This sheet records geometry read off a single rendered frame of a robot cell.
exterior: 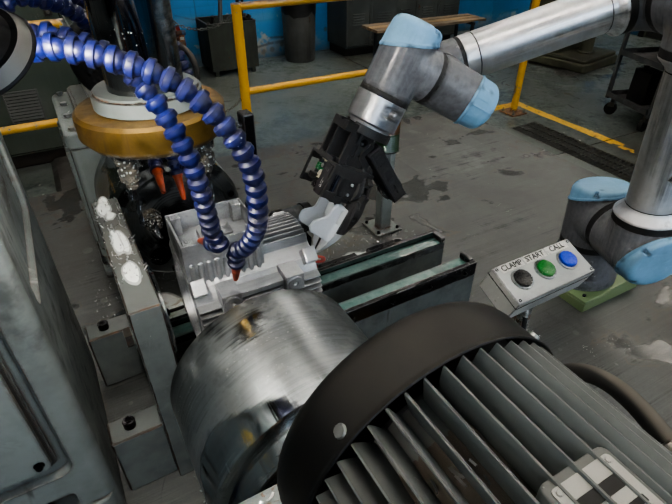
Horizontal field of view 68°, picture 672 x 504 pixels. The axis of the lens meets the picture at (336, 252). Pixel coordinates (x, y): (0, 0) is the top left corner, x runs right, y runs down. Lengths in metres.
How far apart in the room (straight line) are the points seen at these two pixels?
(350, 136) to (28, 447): 0.55
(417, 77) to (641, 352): 0.74
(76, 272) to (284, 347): 0.90
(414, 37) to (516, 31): 0.24
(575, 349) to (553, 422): 0.89
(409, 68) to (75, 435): 0.63
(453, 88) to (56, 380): 0.62
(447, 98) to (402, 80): 0.07
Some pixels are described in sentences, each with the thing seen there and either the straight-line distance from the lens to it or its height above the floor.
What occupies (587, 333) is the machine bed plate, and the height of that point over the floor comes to 0.80.
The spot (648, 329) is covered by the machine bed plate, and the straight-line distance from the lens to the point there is 1.25.
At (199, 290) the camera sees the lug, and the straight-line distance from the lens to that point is 0.75.
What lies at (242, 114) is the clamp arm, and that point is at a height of 1.25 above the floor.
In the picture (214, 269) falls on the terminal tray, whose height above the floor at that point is 1.09.
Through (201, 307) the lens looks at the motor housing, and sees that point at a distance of 0.76.
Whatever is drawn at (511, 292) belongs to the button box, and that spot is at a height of 1.06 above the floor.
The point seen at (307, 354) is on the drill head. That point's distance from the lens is 0.52.
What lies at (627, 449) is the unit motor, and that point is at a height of 1.35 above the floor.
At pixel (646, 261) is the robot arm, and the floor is 1.01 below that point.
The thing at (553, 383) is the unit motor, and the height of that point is 1.36.
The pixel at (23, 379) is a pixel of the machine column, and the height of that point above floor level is 1.12.
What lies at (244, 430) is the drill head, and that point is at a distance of 0.50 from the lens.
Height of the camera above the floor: 1.54
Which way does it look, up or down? 36 degrees down
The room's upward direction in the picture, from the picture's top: straight up
